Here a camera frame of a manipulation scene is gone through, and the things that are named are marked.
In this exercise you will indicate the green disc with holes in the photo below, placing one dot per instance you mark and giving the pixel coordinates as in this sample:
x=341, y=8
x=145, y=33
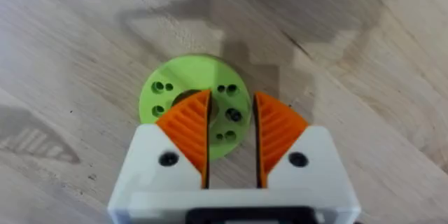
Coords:
x=196, y=77

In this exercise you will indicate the right gripper white and orange left finger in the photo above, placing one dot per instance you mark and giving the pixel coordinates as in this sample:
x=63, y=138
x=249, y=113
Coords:
x=164, y=168

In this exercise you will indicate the right gripper white and orange right finger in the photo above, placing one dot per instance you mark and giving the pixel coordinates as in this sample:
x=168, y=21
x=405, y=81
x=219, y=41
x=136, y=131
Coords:
x=308, y=171

